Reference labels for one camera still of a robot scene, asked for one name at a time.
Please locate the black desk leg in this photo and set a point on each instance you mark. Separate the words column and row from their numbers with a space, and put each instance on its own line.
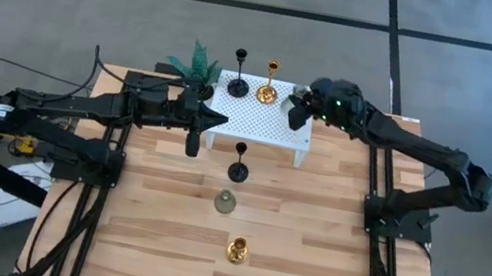
column 5, row 179

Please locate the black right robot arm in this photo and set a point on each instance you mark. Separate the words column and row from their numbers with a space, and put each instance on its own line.
column 426, row 149

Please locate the gold metal candlestick holder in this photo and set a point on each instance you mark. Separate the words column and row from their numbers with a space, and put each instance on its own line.
column 237, row 253
column 266, row 95

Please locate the black aluminium table frame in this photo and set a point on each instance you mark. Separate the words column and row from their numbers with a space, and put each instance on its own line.
column 150, row 77

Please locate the white paper sheet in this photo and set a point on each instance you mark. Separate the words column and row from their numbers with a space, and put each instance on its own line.
column 14, row 214

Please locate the white perforated metal shelf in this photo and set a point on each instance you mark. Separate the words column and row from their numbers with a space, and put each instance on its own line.
column 258, row 125

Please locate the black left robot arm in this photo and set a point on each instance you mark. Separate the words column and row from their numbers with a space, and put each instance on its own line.
column 79, row 103

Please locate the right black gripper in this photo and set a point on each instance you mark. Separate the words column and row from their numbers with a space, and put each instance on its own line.
column 339, row 101

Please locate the green plant in white pot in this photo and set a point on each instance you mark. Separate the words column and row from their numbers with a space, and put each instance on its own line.
column 199, row 66

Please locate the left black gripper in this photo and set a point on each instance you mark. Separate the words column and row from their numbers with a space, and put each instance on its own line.
column 194, row 116

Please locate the black metal candlestick holder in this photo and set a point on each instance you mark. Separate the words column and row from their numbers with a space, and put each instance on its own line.
column 238, row 173
column 238, row 88

